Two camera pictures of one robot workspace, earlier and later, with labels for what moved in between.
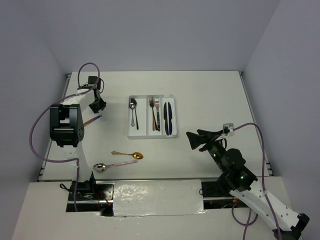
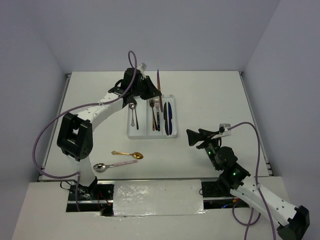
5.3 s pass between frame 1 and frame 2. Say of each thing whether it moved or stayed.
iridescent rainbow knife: moved
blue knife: stayed
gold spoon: stayed
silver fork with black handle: stayed
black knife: stayed
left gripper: moved
